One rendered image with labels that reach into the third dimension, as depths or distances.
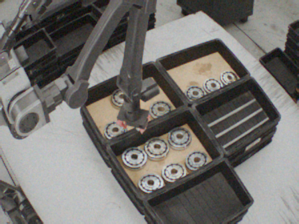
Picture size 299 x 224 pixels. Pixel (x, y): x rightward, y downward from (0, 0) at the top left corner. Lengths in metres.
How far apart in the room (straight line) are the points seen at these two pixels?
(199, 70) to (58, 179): 0.89
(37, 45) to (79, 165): 1.18
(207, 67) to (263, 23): 1.85
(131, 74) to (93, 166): 0.72
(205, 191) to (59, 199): 0.69
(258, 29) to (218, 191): 2.31
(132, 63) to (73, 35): 1.72
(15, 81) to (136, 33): 0.44
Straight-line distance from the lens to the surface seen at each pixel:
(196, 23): 2.76
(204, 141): 2.00
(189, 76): 2.26
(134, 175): 1.95
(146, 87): 1.62
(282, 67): 3.28
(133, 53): 1.48
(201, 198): 1.90
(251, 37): 3.83
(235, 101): 2.21
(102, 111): 2.13
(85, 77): 1.41
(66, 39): 3.17
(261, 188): 2.12
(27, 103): 1.36
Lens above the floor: 2.54
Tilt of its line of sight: 54 degrees down
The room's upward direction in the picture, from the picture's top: 1 degrees clockwise
